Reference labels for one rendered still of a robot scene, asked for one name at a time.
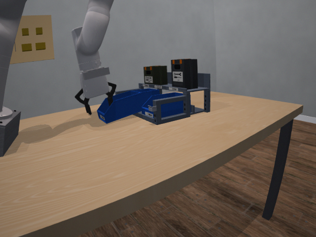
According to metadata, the dark green tool case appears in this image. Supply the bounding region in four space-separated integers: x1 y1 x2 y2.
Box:
144 66 168 85

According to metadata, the grey shelf rack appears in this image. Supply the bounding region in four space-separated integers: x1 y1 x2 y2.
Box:
115 72 210 125

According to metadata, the black tool case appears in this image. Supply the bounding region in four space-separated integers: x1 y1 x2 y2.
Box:
171 59 198 90

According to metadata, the blue bin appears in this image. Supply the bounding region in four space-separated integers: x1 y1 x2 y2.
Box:
98 91 144 124
133 88 159 104
143 92 183 118

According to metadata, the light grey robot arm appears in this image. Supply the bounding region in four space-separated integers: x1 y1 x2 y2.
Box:
0 0 114 120

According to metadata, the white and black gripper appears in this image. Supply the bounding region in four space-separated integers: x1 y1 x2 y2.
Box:
75 72 117 115

